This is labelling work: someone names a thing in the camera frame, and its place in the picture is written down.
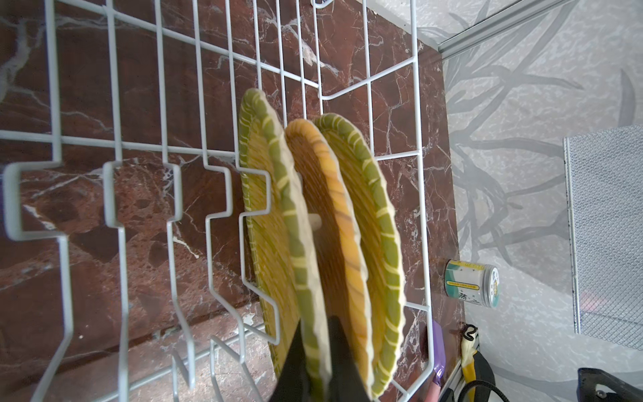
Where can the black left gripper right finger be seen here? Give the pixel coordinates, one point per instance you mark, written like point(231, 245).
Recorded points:
point(346, 384)

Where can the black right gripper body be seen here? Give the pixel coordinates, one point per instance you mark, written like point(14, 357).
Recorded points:
point(598, 385)

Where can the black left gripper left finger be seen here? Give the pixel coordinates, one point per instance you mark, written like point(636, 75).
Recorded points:
point(293, 384)

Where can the beige patterned plate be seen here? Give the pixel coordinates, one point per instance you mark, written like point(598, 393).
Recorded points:
point(281, 243)
point(380, 243)
point(337, 241)

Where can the white wire dish rack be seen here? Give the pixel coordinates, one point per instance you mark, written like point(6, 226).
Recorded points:
point(132, 166)

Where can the small round patterned dish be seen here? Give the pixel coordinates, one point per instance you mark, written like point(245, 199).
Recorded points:
point(473, 283)

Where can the purple pink spatula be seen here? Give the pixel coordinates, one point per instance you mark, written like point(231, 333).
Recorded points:
point(433, 392)

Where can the pink object in basket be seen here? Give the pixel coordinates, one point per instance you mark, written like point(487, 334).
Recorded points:
point(591, 303)

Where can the yellow sponge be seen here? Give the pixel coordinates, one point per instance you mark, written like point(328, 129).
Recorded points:
point(468, 351)

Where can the white mesh wall basket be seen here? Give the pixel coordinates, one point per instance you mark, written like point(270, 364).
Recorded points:
point(603, 176)

